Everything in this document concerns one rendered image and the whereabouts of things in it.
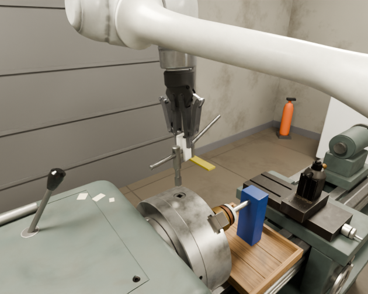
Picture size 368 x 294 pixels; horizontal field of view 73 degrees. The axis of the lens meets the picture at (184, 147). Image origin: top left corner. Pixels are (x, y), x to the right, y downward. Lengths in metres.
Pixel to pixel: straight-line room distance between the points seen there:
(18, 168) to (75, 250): 2.00
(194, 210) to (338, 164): 1.11
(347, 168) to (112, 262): 1.35
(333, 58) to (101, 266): 0.52
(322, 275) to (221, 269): 0.62
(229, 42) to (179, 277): 0.41
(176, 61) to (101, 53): 1.93
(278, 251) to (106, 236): 0.71
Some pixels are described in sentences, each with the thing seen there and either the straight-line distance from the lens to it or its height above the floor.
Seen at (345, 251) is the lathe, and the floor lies 0.92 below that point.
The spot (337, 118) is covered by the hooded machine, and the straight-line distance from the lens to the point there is 3.61.
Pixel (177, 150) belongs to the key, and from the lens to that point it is 0.64.
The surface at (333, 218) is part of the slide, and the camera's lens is 1.20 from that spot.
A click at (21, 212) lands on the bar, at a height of 1.27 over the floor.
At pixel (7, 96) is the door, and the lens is 2.36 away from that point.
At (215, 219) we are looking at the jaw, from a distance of 0.70.
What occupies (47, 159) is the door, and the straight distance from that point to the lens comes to 2.56.
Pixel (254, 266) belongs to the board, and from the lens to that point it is 1.03.
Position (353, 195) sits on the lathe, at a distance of 1.61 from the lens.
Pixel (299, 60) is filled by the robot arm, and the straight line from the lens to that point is 0.43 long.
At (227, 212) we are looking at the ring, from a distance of 0.86.
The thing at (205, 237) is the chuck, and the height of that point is 1.19.
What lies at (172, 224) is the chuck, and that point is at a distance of 0.64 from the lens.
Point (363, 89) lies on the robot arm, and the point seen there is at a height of 1.59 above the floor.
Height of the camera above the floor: 1.66
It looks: 26 degrees down
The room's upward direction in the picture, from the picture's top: straight up
